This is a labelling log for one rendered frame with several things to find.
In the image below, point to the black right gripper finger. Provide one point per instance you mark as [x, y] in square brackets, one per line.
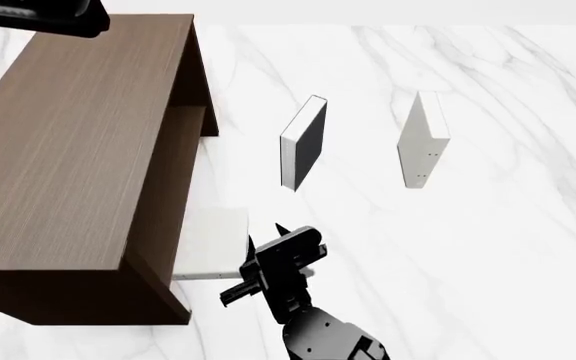
[283, 231]
[251, 258]

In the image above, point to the white flat book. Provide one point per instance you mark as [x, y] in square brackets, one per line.
[213, 243]

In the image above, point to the black cover book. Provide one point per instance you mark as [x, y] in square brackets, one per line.
[310, 144]

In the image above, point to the light grey cover book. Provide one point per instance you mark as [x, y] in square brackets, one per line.
[419, 150]

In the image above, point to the brown wooden cabinet shelf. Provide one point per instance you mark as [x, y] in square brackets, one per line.
[68, 150]

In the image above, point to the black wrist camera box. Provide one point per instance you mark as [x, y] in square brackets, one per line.
[290, 242]

